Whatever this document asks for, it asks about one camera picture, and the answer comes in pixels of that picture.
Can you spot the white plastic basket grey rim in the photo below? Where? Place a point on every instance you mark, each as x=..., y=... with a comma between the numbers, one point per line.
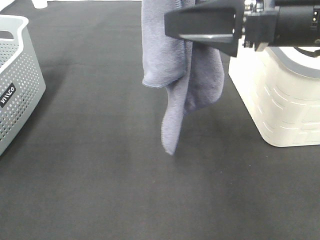
x=280, y=88

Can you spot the grey-blue microfibre towel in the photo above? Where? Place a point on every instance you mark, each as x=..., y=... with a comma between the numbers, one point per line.
x=191, y=73

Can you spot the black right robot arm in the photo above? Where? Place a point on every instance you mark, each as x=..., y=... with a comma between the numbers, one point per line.
x=298, y=24

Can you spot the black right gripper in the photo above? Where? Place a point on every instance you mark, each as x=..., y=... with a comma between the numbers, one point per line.
x=221, y=23

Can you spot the white cylindrical object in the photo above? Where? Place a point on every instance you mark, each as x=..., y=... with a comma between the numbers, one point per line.
x=40, y=4

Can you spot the grey perforated plastic basket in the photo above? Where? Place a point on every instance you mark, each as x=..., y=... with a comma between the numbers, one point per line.
x=21, y=81

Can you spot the black table cloth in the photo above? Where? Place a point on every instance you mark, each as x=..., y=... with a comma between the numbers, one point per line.
x=89, y=163

